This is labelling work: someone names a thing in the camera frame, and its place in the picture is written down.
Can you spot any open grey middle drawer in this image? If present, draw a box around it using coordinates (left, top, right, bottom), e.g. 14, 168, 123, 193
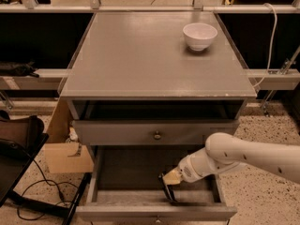
76, 145, 236, 224

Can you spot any black floor cable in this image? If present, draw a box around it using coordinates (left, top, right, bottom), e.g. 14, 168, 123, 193
16, 158, 79, 221

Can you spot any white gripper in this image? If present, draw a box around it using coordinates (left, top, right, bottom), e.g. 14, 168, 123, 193
162, 155, 202, 186

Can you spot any white hanging cable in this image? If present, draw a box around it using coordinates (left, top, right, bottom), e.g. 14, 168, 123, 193
252, 2, 279, 89

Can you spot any round brass drawer knob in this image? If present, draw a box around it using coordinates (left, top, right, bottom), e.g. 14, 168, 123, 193
153, 131, 161, 140

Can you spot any closed grey upper drawer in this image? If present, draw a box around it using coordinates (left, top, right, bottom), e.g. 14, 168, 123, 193
73, 120, 239, 145

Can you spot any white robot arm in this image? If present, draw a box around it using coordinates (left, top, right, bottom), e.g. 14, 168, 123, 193
162, 132, 300, 186

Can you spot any black cloth on shelf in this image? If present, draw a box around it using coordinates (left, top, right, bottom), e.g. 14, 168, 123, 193
0, 61, 39, 78

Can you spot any brown cardboard box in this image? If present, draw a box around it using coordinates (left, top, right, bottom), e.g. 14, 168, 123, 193
44, 100, 94, 173

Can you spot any black folding chair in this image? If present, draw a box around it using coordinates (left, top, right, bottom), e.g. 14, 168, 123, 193
0, 110, 91, 225

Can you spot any grey wooden drawer cabinet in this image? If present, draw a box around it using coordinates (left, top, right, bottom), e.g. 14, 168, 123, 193
59, 10, 258, 225

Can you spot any white ceramic bowl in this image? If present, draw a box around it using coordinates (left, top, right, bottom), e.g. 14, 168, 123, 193
183, 22, 218, 52

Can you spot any black rxbar chocolate bar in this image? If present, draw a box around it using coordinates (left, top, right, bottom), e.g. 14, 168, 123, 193
158, 173, 176, 202

